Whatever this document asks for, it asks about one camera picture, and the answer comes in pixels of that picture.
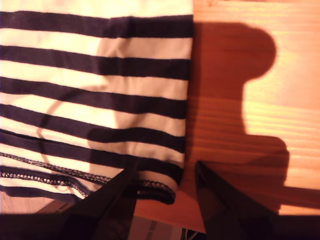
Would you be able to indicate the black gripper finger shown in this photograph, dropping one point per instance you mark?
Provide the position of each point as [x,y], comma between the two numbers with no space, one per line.
[112,200]
[220,202]

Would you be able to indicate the navy white striped t-shirt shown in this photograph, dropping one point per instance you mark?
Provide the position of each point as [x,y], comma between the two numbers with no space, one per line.
[87,87]

